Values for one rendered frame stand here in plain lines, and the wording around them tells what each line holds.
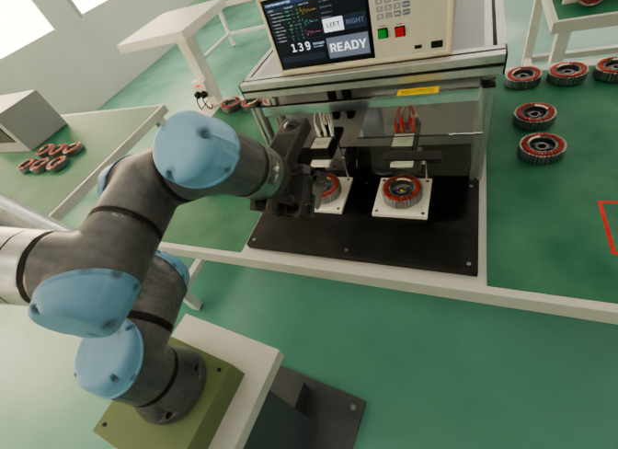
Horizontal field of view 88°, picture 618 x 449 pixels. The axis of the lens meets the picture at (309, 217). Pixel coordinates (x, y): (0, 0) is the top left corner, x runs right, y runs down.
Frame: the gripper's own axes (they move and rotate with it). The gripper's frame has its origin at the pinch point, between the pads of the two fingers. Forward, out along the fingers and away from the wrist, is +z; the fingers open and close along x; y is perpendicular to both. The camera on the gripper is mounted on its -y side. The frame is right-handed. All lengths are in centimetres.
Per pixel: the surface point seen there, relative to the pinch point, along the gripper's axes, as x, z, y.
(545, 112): 49, 61, -34
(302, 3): -10.4, 5.6, -42.6
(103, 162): -147, 52, -16
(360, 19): 2.6, 10.2, -39.3
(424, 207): 17.5, 35.2, 0.3
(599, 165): 59, 50, -15
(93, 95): -461, 228, -155
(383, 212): 6.9, 33.8, 2.4
